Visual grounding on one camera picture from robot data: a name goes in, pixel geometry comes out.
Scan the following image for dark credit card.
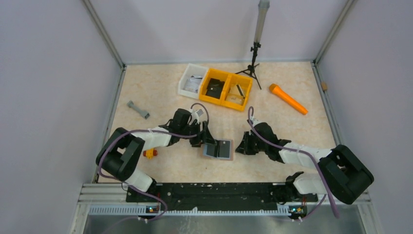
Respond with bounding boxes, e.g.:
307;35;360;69
203;144;218;158

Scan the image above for brown leather card holder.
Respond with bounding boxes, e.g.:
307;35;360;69
202;139;234;160

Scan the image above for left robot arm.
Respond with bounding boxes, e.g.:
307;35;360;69
95;108;217;192

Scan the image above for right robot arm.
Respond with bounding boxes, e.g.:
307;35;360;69
235;122;375;204

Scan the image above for black card in bin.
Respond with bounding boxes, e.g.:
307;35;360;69
206;78;225;99

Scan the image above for papers in white bin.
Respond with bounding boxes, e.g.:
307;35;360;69
183;75;203;93

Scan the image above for yellow toy car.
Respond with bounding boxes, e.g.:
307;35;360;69
143;148;158;159

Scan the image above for yellow double plastic bin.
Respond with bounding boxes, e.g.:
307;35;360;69
199;68;253;111

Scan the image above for grey dumbbell-shaped part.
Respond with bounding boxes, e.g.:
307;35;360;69
127;100;150;119

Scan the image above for black tripod with grey pole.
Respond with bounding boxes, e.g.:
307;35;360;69
236;0;270;90

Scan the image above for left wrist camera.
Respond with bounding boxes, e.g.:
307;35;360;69
190;109;205;122

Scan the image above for orange plastic cone handle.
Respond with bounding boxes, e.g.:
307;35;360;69
269;84;308;115

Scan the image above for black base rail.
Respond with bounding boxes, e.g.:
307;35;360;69
126;181;288;213

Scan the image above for white cable duct strip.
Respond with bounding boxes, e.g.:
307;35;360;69
88;205;291;216

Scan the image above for small tan wall block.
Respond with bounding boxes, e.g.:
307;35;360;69
320;81;328;92

